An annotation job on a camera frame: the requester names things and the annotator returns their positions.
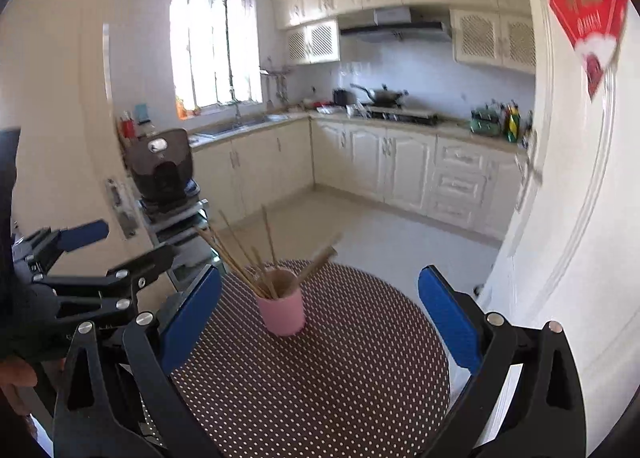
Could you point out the door strike plate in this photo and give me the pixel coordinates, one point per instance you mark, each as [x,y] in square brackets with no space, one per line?
[122,207]

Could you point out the red fu door decoration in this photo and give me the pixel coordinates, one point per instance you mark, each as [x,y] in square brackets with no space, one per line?
[593,28]

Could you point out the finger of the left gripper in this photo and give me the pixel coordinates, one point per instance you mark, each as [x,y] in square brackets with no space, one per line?
[116,291]
[42,249]

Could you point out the person hand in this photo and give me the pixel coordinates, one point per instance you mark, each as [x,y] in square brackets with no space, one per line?
[29,389]

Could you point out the pink cup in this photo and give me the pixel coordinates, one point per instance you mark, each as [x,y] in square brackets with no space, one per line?
[282,307]

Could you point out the black kettle on counter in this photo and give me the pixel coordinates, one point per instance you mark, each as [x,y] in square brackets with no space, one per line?
[342,97]

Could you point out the sink faucet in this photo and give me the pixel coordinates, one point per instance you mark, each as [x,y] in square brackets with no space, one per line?
[236,106]

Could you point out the metal storage rack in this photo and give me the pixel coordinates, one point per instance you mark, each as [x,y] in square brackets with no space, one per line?
[179,228]

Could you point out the brown dotted round placemat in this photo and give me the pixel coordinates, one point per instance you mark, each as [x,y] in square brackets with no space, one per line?
[366,377]

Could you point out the black wok on stove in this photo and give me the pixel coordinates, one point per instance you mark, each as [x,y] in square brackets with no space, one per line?
[382,96]

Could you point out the green kitchen appliance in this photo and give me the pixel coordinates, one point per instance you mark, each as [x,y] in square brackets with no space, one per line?
[485,121]

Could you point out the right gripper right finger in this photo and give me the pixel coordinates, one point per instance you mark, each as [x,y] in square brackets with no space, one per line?
[523,397]

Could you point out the gas stove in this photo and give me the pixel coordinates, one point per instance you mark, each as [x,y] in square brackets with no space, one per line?
[400,116]

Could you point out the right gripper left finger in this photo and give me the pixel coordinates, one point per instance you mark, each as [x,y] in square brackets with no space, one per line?
[117,398]

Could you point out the yellow green bottle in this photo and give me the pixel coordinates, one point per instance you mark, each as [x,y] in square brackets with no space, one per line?
[513,124]

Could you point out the brown rice cooker appliance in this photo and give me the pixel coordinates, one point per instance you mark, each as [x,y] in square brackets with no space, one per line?
[161,166]

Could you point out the range hood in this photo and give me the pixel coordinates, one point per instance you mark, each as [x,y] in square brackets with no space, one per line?
[398,24]

